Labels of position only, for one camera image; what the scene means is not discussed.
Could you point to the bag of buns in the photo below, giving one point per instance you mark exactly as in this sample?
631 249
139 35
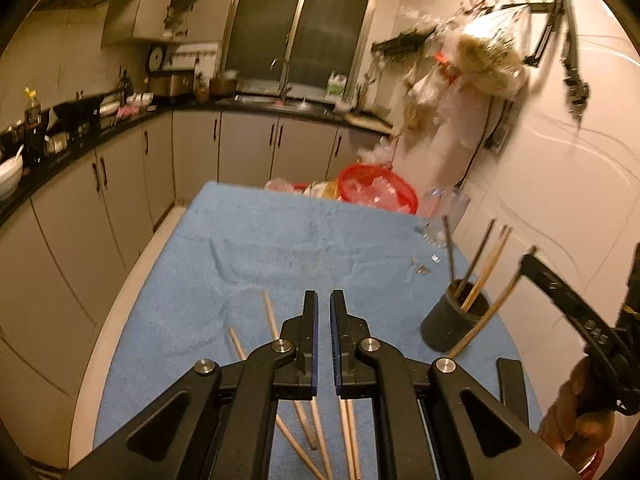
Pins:
487 57

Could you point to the clear plastic pitcher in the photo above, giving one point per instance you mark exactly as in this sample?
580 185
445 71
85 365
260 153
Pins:
445 205

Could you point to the chrome faucet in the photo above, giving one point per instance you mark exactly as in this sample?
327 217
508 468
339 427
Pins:
285 80

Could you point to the small white bowl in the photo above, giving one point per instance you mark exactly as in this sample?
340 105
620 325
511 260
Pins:
140 99

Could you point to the kitchen window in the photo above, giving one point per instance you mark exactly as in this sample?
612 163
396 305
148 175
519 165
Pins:
265 30

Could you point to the pink cloth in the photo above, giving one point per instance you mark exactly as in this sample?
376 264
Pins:
127 111

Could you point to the round dial kitchen scale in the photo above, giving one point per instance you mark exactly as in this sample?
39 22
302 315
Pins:
156 57

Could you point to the person's right hand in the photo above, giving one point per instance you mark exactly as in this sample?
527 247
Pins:
570 425

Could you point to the wall socket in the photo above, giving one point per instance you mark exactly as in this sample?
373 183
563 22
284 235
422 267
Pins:
499 137

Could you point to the blue table cloth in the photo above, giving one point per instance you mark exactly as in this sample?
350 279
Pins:
300 250

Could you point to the black countertop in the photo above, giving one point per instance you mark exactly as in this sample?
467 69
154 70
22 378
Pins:
200 106

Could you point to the black wok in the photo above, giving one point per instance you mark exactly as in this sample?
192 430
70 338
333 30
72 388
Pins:
75 107

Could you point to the black utensil holder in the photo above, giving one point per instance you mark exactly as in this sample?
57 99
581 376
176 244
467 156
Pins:
445 327

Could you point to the black smartphone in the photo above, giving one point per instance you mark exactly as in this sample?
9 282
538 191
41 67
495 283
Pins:
512 385

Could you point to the beige upper cabinets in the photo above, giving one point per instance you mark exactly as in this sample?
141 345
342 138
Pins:
140 15

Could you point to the small shiny scraps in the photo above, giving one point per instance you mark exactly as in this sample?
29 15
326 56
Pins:
425 265

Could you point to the red plastic basket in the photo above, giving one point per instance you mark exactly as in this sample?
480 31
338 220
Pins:
350 175

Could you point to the yellow cap oil bottle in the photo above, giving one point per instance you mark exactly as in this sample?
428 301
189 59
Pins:
32 110

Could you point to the white plastic bag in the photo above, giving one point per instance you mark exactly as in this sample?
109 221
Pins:
377 152

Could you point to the steel sink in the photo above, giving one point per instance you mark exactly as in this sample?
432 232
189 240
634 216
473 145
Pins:
280 102

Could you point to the dark kettle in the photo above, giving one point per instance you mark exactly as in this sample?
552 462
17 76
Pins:
125 85

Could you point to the crumpled clear plastic bags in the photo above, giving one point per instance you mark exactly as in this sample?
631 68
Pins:
375 192

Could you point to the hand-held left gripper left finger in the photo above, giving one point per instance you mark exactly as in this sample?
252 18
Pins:
314 355

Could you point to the pale cutting board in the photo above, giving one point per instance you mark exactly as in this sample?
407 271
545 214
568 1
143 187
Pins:
367 121

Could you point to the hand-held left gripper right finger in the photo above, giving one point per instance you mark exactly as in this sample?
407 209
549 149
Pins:
337 360

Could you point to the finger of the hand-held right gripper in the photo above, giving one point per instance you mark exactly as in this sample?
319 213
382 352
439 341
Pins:
550 282

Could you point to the large white bowl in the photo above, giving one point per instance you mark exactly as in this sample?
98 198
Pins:
10 177

